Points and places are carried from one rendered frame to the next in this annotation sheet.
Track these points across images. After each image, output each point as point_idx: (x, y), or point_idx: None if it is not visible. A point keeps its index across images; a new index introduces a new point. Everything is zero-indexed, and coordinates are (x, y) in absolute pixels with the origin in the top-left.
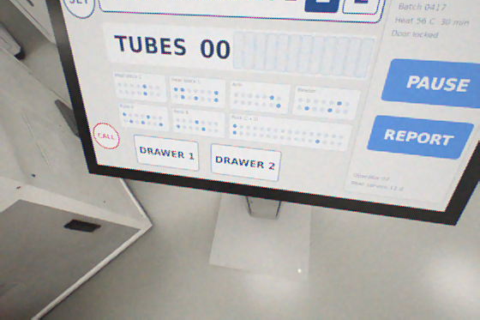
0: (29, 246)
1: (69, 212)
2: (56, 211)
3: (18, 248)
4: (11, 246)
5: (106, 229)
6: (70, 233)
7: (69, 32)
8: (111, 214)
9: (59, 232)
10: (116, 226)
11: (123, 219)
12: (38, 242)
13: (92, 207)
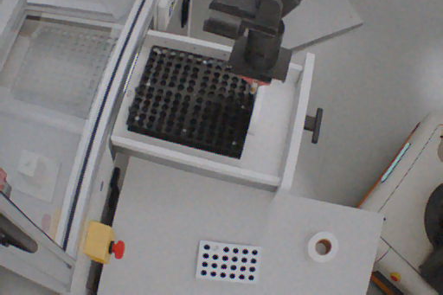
0: (173, 22)
1: None
2: None
3: (172, 20)
4: (173, 14)
5: (182, 33)
6: (179, 20)
7: None
8: (191, 3)
9: (179, 13)
10: (183, 33)
11: (190, 17)
12: (175, 19)
13: None
